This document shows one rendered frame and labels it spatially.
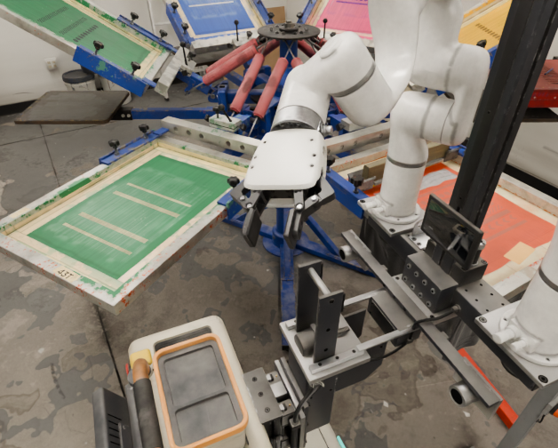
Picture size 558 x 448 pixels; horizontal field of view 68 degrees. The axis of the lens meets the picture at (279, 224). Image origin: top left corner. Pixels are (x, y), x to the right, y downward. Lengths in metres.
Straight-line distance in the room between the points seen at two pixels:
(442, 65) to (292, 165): 0.48
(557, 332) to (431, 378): 1.40
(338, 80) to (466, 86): 0.38
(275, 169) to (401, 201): 0.58
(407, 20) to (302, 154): 0.27
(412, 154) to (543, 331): 0.44
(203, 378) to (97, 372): 1.39
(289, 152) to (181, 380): 0.56
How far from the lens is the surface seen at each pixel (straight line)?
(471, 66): 0.92
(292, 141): 0.56
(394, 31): 0.72
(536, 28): 0.75
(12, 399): 2.37
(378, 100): 0.63
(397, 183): 1.04
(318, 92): 0.62
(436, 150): 1.70
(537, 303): 0.83
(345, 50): 0.59
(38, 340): 2.53
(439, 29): 0.94
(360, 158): 1.67
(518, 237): 1.49
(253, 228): 0.51
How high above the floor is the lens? 1.78
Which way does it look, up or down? 38 degrees down
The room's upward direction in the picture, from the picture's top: straight up
